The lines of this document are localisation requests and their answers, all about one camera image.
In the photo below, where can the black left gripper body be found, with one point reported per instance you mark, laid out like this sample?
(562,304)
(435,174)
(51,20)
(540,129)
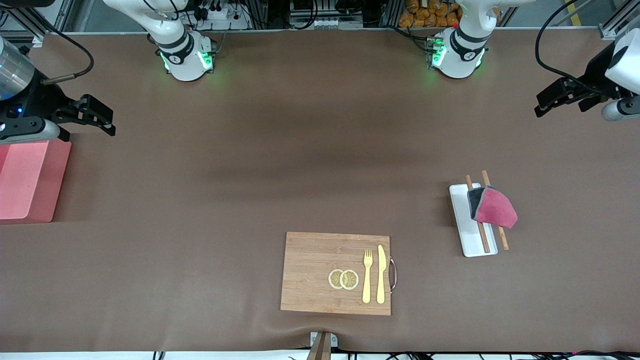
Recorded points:
(598,69)

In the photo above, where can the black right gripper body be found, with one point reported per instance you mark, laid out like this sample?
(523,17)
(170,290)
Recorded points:
(36,103)

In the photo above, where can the red and grey cloth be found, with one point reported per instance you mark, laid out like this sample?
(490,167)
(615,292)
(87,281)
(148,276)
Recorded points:
(492,207)

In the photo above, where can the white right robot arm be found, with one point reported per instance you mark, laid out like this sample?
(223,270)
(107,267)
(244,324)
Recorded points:
(185,60)

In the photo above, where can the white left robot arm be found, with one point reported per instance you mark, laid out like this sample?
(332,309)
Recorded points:
(460,55)

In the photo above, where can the pink plastic bin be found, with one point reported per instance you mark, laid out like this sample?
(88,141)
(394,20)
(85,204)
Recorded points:
(30,185)

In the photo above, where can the brown wooden chopstick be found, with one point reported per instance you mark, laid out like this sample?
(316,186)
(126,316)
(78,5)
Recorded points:
(484,240)
(502,237)

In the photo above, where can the white power strip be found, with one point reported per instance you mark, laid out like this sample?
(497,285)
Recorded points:
(220,17)

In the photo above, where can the orange snack bags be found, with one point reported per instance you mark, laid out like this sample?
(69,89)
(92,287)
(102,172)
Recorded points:
(425,15)

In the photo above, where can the white rectangular tray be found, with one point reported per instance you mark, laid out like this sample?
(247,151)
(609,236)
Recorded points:
(467,235)

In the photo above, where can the white connector block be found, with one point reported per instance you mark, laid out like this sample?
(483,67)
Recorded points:
(325,23)

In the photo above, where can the yellow plastic knife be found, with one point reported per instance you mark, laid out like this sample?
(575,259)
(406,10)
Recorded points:
(381,275)

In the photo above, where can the yellow plastic fork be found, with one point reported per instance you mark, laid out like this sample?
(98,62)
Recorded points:
(367,280)

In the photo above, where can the lemon slice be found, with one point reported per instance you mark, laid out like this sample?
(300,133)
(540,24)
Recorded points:
(350,279)
(334,279)

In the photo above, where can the bamboo cutting board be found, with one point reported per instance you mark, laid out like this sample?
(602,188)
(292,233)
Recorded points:
(310,275)

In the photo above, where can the grey metal mounting plate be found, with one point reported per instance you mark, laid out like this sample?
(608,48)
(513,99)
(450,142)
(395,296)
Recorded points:
(334,340)

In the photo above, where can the brown camera pole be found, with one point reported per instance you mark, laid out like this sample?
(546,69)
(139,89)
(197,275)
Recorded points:
(320,347)

